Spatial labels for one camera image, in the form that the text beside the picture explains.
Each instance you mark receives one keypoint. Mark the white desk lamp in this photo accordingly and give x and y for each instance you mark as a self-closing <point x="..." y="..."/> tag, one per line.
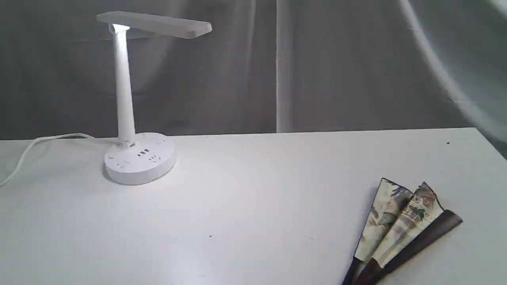
<point x="140" y="158"/>

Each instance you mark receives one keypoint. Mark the grey backdrop curtain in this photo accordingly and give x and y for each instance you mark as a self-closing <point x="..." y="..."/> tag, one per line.
<point x="267" y="66"/>

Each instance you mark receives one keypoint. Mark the painted paper folding fan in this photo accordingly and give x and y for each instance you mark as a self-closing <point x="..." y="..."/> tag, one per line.
<point x="400" y="225"/>

